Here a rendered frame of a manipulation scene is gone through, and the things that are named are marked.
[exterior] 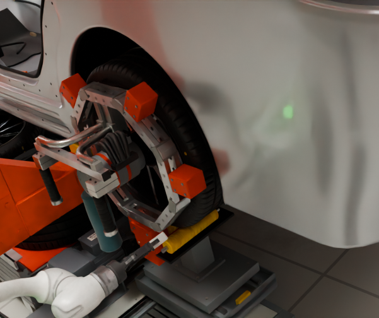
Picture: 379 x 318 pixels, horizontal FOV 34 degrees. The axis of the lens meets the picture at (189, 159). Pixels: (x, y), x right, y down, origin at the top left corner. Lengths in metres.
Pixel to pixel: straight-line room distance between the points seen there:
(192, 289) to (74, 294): 0.69
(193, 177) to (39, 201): 0.85
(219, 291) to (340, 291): 0.54
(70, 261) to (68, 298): 0.64
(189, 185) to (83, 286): 0.45
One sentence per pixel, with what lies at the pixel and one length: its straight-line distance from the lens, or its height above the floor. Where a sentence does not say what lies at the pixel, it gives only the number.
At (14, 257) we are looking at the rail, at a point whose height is 0.39.
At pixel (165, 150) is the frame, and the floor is 0.96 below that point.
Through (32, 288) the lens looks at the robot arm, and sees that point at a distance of 2.08.
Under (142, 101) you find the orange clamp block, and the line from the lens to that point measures 1.93.
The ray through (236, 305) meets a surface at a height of 0.16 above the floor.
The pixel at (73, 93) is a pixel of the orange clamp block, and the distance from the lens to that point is 2.28.
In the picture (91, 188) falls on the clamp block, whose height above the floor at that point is 0.93.
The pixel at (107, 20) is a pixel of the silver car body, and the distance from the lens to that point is 2.05.
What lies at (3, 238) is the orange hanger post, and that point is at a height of 0.59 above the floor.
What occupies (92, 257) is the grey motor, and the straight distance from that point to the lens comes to 2.64.
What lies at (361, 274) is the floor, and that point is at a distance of 2.81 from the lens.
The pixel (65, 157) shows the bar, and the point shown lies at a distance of 2.09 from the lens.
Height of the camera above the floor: 1.89
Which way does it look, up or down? 30 degrees down
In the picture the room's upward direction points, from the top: 15 degrees counter-clockwise
